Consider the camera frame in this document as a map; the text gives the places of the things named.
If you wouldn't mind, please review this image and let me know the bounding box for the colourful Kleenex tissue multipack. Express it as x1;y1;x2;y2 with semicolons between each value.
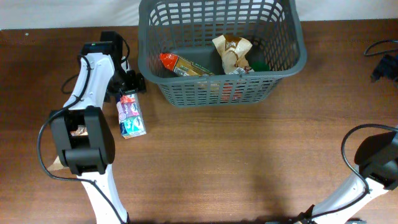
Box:
116;93;146;139

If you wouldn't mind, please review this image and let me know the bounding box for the orange spaghetti pasta packet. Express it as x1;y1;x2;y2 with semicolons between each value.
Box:
159;53;214;77

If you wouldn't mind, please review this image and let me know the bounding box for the beige brown snack pouch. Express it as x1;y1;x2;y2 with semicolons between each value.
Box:
47;125;88;171

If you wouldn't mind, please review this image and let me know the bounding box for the grey plastic lattice basket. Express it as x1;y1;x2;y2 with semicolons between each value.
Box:
138;0;307;108

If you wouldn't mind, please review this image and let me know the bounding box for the white brown snack bag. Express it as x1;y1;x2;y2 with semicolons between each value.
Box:
212;35;254;75

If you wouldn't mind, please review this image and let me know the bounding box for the green lidded small jar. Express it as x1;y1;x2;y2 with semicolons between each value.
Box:
250;62;271;72

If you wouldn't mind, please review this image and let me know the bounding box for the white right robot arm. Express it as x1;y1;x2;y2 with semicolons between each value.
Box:
294;123;397;223

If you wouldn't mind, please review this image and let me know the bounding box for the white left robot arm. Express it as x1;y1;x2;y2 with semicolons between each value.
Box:
43;31;146;223

